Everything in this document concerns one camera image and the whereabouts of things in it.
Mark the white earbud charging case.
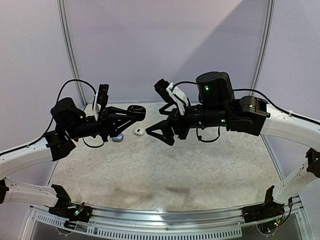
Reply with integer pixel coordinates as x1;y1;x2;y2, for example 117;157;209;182
133;128;145;136

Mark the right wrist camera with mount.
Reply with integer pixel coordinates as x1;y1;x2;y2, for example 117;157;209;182
154;79;190;116

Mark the right aluminium frame post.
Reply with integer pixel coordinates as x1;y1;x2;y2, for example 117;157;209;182
251;0;284;181

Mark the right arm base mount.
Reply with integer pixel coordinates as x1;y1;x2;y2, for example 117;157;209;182
241;185;293;233

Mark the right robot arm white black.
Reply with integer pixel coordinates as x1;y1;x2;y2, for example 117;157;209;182
146;71;320;218

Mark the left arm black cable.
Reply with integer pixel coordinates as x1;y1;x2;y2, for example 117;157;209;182
0;79;106;155

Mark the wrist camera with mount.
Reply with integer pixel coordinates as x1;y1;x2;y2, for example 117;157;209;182
92;84;109;121
154;79;190;116

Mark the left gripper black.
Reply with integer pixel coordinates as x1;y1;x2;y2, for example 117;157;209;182
66;106;137;142

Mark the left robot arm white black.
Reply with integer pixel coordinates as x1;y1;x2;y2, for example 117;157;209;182
0;97;146;217

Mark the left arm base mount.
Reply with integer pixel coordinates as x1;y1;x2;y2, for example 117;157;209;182
48;184;93;223

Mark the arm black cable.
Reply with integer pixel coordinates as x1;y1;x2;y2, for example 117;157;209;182
0;79;106;155
172;80;320;145

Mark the black earbud charging case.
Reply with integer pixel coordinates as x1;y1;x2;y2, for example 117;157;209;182
127;105;147;122

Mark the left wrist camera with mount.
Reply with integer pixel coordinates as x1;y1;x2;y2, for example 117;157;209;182
92;84;109;121

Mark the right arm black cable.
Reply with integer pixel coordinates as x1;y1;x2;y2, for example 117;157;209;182
172;80;320;145

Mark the aluminium frame post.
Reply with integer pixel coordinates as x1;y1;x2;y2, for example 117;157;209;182
251;0;284;181
57;0;87;107

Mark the aluminium front rail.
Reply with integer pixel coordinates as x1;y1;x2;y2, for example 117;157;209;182
21;196;312;240

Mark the left aluminium frame post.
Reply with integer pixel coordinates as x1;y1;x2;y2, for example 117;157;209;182
57;0;87;107

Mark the blue-grey earbud charging case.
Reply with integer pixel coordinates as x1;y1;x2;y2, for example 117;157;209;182
111;133;124;143

